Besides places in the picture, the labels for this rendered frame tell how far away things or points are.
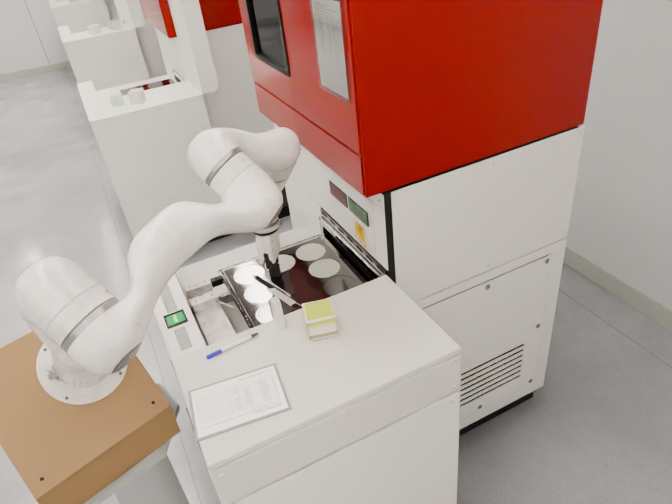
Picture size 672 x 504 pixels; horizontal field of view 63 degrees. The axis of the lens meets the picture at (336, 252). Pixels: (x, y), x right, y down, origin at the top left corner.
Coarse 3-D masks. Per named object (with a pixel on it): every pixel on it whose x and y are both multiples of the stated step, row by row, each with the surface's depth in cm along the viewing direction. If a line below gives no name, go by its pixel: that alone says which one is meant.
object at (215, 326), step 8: (200, 312) 163; (208, 312) 163; (216, 312) 162; (224, 312) 162; (200, 320) 160; (208, 320) 160; (216, 320) 159; (224, 320) 159; (208, 328) 157; (216, 328) 156; (224, 328) 156; (232, 328) 156; (208, 336) 154; (216, 336) 154; (224, 336) 153; (208, 344) 151
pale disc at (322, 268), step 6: (312, 264) 174; (318, 264) 174; (324, 264) 173; (330, 264) 173; (336, 264) 173; (312, 270) 171; (318, 270) 171; (324, 270) 171; (330, 270) 170; (336, 270) 170; (318, 276) 168; (324, 276) 168
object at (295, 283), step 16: (320, 240) 185; (336, 256) 176; (224, 272) 176; (240, 272) 175; (256, 272) 174; (288, 272) 172; (304, 272) 171; (352, 272) 168; (240, 288) 167; (256, 288) 167; (288, 288) 165; (304, 288) 164; (320, 288) 163; (336, 288) 163; (256, 304) 160; (256, 320) 154
